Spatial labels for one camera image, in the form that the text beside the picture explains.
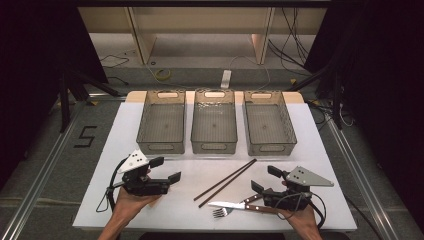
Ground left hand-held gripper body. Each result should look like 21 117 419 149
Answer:
116 149 172 197

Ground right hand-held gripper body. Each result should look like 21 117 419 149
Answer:
262 165 335 212

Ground clear grey plastic bin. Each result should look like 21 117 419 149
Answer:
190 88 239 155
243 89 298 157
135 89 187 155

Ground wooden-handled steel fork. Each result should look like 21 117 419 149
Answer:
212 193 264 220

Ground person's left hand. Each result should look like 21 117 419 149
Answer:
109 186 163 219

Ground person's right hand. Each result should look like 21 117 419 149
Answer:
279 203 322 234

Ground white table sheet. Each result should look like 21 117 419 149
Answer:
72 101 358 232

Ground black metal stand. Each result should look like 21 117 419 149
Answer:
58 64 123 134
286 63 344 130

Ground white power strip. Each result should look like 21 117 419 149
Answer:
220 69 232 90

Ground light wooden shelf unit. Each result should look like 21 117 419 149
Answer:
77 6 328 66

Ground black curtain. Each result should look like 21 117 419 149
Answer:
0 0 109 191
304 0 424 231

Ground right hand-held gripper black cable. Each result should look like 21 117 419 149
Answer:
275 191 328 230

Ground hand-held gripper black cable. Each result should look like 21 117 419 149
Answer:
275 191 328 230
95 156 131 213

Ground left hand-held gripper black cable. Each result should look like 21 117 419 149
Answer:
95 156 131 213

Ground aluminium floor rail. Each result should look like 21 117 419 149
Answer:
0 93 128 240
324 116 398 240

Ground yellow-green cable coil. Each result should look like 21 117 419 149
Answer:
154 68 173 82

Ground white floor cable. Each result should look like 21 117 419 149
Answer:
229 54 272 91

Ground thin black floor cable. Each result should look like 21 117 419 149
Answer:
99 53 131 70

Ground black cable bundle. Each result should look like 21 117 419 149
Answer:
268 7 314 76

